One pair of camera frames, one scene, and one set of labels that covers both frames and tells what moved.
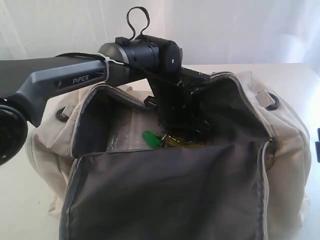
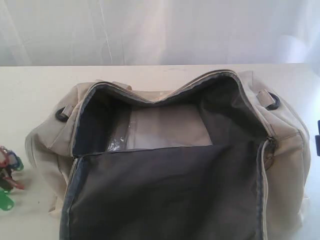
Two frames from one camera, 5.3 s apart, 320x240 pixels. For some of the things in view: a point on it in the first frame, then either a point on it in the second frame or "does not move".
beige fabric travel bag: [99, 163] does not move
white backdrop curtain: [209, 32] does not move
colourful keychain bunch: [163, 141] -> [9, 162]
